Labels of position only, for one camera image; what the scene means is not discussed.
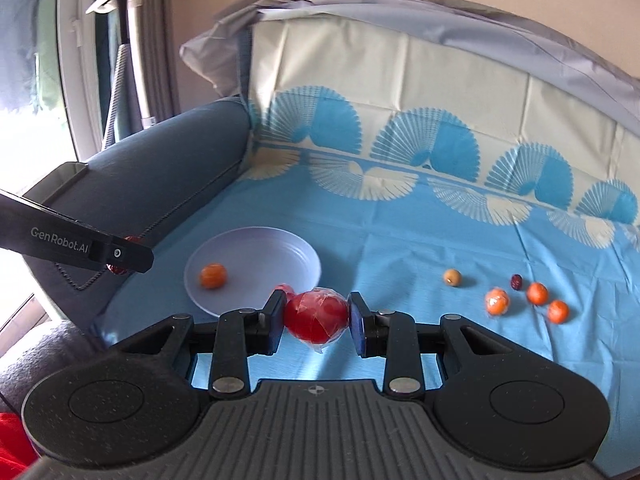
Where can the grey cover sheet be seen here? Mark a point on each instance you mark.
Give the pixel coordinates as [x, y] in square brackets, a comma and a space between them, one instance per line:
[450, 15]

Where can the checkered grey cloth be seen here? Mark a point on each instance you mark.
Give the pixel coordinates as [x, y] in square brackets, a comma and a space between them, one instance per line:
[116, 100]

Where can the red cloth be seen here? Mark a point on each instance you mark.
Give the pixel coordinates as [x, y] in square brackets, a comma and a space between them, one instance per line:
[15, 445]

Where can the tan longan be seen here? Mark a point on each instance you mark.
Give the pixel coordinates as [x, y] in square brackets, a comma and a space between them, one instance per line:
[452, 277]

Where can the grey curtain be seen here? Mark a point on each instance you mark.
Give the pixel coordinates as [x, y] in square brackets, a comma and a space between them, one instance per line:
[155, 60]

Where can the blue fan-print cloth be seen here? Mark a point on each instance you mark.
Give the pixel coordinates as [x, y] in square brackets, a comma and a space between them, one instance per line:
[400, 230]

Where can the grey blanket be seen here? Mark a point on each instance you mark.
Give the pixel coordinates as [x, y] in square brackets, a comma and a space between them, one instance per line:
[40, 355]

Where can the lavender plate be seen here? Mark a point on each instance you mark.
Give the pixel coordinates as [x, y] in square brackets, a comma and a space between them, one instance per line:
[260, 260]

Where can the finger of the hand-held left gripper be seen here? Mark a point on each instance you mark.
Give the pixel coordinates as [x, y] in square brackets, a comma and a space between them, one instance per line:
[127, 256]

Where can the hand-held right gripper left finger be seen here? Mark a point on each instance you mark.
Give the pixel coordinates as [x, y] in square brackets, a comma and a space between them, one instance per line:
[272, 327]

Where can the white window frame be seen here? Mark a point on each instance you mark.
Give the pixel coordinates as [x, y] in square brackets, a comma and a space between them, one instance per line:
[80, 85]

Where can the plastic-wrapped red tomato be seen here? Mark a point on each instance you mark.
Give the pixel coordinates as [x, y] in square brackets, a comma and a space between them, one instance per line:
[315, 317]
[284, 290]

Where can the dark red jujube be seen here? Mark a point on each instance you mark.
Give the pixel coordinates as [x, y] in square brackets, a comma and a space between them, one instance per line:
[516, 281]
[120, 270]

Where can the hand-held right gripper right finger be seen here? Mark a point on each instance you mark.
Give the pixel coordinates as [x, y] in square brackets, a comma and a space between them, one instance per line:
[357, 330]

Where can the plastic-wrapped mandarin orange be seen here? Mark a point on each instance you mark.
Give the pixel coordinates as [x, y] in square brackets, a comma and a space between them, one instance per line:
[498, 302]

